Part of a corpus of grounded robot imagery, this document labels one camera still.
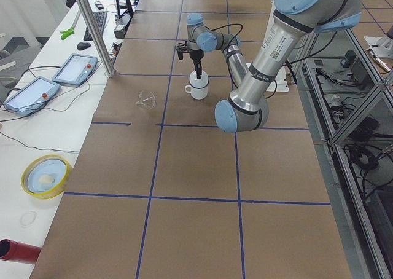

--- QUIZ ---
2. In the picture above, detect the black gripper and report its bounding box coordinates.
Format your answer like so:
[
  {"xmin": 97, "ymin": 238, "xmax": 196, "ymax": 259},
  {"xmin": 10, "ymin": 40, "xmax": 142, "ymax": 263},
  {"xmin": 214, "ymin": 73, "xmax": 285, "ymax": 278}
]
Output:
[{"xmin": 186, "ymin": 41, "xmax": 204, "ymax": 79}]

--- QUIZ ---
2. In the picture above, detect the white ceramic lid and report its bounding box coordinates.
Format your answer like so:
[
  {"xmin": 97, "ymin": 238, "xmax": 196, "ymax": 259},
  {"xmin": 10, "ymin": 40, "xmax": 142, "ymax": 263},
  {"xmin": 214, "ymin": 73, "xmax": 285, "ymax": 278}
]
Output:
[{"xmin": 189, "ymin": 70, "xmax": 209, "ymax": 90}]

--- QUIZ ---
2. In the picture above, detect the clear glass funnel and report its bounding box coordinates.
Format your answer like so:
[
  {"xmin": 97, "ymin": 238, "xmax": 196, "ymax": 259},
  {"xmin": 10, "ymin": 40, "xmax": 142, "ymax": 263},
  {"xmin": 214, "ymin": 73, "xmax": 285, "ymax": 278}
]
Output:
[{"xmin": 135, "ymin": 90, "xmax": 156, "ymax": 109}]

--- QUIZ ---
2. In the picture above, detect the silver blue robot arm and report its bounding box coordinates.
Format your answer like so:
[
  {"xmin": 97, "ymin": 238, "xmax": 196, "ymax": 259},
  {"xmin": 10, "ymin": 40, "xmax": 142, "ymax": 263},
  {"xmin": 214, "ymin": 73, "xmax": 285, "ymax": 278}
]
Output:
[{"xmin": 185, "ymin": 0, "xmax": 362, "ymax": 133}]

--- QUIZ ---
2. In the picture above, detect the white enamel mug blue rim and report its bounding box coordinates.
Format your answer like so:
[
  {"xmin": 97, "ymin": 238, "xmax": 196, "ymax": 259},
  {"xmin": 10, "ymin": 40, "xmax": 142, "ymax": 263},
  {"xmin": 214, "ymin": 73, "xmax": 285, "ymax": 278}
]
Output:
[{"xmin": 184, "ymin": 80, "xmax": 209, "ymax": 100}]

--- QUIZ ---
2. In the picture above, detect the black keyboard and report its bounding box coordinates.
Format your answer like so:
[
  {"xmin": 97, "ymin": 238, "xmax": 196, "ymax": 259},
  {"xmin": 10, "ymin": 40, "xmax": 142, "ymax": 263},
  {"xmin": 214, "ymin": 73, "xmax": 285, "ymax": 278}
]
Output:
[{"xmin": 83, "ymin": 11, "xmax": 108, "ymax": 42}]

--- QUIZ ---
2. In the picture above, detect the black computer mouse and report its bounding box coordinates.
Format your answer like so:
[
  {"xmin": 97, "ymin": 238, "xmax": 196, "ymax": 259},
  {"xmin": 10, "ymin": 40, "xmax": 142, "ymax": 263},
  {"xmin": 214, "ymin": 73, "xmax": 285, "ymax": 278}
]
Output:
[{"xmin": 77, "ymin": 42, "xmax": 91, "ymax": 51}]

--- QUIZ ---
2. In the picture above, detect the far grey teach pendant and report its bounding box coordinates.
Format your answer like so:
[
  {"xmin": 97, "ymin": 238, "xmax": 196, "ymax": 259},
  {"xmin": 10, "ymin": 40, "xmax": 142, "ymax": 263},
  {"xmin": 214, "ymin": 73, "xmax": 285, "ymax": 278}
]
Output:
[{"xmin": 52, "ymin": 53, "xmax": 98, "ymax": 86}]

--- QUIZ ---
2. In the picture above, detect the grey teach pendant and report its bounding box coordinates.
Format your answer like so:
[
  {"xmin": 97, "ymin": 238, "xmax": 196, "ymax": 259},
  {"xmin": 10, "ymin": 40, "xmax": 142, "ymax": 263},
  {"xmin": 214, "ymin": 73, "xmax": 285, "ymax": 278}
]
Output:
[
  {"xmin": 4, "ymin": 76, "xmax": 61, "ymax": 117},
  {"xmin": 52, "ymin": 53, "xmax": 98, "ymax": 86}
]

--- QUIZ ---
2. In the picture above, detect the near grey teach pendant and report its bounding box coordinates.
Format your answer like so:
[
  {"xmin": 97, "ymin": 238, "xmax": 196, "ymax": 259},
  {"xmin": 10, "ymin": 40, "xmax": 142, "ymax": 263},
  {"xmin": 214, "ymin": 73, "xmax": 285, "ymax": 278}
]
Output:
[{"xmin": 4, "ymin": 76, "xmax": 61, "ymax": 117}]

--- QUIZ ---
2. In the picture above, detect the light blue plate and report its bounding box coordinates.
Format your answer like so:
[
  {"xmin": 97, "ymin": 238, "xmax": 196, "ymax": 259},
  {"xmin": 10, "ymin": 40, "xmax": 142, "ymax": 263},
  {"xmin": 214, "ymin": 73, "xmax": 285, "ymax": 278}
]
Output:
[{"xmin": 27, "ymin": 159, "xmax": 66, "ymax": 193}]

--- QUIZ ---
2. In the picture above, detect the yellow tape roll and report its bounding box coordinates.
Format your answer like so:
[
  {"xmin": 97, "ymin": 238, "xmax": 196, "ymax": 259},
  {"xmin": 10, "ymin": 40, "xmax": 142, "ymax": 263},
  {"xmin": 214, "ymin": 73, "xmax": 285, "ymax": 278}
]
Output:
[{"xmin": 21, "ymin": 154, "xmax": 73, "ymax": 200}]

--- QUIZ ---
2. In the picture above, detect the red cylinder tube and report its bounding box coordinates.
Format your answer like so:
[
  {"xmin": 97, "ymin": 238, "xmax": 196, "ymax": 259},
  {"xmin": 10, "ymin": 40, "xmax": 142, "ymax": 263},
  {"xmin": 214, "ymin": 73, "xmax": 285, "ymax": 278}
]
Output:
[{"xmin": 1, "ymin": 239, "xmax": 42, "ymax": 264}]

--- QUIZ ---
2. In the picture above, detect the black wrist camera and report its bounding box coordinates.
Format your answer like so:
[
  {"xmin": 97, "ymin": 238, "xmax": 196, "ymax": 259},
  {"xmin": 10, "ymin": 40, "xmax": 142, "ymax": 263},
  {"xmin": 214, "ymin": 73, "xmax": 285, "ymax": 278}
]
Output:
[{"xmin": 176, "ymin": 41, "xmax": 189, "ymax": 60}]

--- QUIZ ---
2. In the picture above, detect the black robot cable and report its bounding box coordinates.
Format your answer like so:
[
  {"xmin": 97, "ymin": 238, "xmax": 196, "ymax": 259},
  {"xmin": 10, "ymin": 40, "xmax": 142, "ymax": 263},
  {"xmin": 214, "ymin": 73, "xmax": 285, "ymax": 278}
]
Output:
[{"xmin": 208, "ymin": 23, "xmax": 244, "ymax": 46}]

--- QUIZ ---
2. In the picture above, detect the green handled tool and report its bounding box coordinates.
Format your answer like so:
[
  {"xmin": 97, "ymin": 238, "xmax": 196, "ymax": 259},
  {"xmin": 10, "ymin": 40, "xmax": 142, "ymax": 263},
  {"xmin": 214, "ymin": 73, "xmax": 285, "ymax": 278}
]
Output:
[{"xmin": 60, "ymin": 9, "xmax": 81, "ymax": 40}]

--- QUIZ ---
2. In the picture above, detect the aluminium frame post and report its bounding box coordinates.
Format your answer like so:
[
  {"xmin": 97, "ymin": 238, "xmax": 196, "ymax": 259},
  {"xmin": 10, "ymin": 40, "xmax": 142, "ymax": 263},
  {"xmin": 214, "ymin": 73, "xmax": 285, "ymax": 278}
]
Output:
[{"xmin": 76, "ymin": 0, "xmax": 115, "ymax": 77}]

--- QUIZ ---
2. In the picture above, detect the aluminium side frame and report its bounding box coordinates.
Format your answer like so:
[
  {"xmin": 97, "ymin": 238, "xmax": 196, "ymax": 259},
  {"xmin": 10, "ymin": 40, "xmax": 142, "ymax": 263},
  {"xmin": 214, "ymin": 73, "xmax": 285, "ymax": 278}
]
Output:
[{"xmin": 294, "ymin": 23, "xmax": 392, "ymax": 278}]

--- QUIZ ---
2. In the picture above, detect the clear tape ring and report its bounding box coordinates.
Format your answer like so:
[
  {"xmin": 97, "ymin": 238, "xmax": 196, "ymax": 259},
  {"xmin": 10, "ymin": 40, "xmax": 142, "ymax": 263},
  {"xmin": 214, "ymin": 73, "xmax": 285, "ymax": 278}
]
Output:
[{"xmin": 20, "ymin": 211, "xmax": 38, "ymax": 227}]

